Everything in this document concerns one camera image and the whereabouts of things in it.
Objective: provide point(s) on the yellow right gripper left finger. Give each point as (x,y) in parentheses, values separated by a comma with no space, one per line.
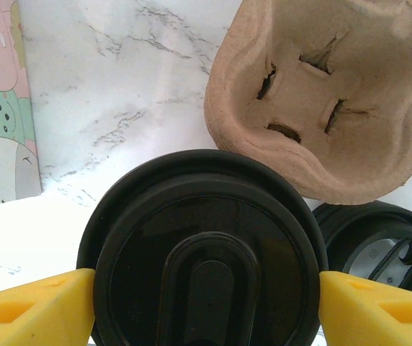
(47,317)

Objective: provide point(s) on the black plastic cup lid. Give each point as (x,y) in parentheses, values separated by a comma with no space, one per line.
(206,223)

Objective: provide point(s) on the printed paper gift bag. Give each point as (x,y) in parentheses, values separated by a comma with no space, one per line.
(0,108)

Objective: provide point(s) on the black lid on table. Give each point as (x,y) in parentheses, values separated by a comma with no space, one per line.
(357,238)

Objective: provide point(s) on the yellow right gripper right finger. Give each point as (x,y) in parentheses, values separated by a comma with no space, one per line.
(357,317)

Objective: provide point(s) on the brown pulp cup carrier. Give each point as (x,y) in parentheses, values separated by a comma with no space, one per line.
(364,155)

